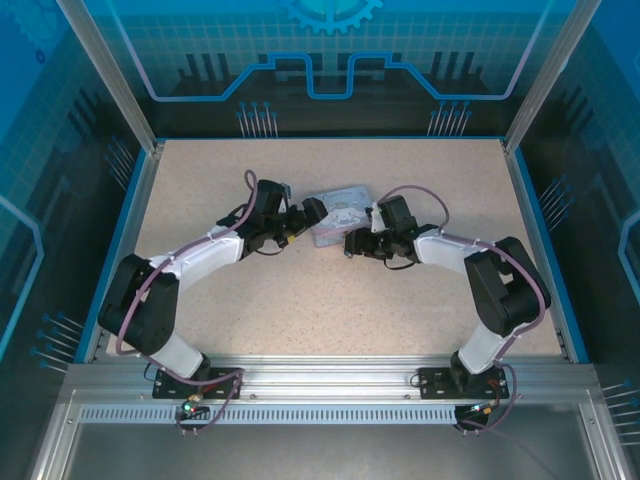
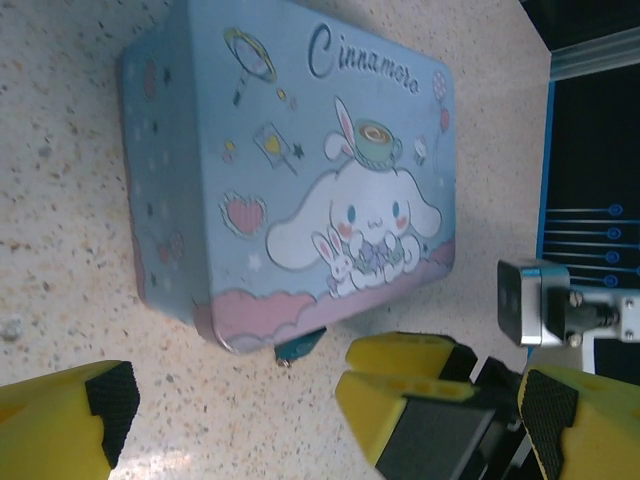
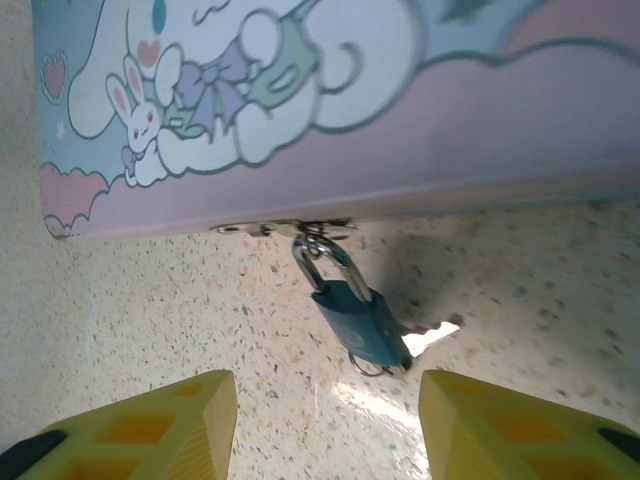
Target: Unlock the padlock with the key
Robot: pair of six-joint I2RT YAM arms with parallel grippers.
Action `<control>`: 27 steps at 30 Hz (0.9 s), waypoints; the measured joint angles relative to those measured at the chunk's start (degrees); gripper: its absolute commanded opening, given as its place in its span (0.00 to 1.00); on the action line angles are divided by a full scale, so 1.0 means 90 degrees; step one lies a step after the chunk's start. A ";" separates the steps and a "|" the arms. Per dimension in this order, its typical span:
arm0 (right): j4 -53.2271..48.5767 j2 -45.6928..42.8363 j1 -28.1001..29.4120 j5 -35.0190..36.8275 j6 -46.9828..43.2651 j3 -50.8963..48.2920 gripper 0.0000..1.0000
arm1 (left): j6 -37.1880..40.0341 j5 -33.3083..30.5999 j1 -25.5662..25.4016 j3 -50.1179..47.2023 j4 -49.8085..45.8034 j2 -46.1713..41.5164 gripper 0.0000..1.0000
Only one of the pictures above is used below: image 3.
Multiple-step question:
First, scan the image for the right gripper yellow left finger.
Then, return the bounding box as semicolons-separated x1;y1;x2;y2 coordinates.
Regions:
22;369;238;480

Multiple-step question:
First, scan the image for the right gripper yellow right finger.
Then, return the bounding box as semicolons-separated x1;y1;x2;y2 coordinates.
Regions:
418;369;640;480

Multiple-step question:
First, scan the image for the metal key ring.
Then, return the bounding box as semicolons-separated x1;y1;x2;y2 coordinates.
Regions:
348;351;401;380

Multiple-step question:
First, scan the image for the blue padlock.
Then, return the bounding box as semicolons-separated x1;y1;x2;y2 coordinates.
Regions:
292;232;414;372

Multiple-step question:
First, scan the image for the pastel cartoon tin box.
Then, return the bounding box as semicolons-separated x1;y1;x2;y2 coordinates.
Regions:
32;0;640;241

